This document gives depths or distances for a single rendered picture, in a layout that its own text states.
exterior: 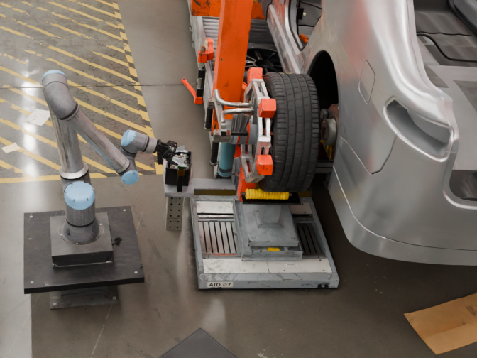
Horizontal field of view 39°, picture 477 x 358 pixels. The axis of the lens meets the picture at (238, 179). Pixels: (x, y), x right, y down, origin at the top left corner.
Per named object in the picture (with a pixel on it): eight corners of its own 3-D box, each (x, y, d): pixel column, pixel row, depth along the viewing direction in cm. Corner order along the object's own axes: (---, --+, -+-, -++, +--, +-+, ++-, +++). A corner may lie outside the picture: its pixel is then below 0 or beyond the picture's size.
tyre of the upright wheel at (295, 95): (329, 123, 326) (305, 50, 374) (282, 122, 323) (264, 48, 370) (304, 217, 371) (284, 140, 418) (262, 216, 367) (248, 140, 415)
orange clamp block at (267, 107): (272, 118, 342) (276, 111, 334) (258, 117, 341) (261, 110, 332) (272, 106, 344) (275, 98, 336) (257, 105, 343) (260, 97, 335)
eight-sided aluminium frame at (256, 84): (260, 201, 362) (275, 115, 331) (249, 201, 361) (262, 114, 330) (248, 145, 406) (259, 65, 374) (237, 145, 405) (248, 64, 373)
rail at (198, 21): (228, 172, 451) (232, 145, 438) (215, 172, 450) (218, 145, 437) (201, 24, 648) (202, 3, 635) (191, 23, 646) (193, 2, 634)
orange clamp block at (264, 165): (269, 165, 349) (272, 175, 342) (254, 165, 348) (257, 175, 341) (270, 154, 345) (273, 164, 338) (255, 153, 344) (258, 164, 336)
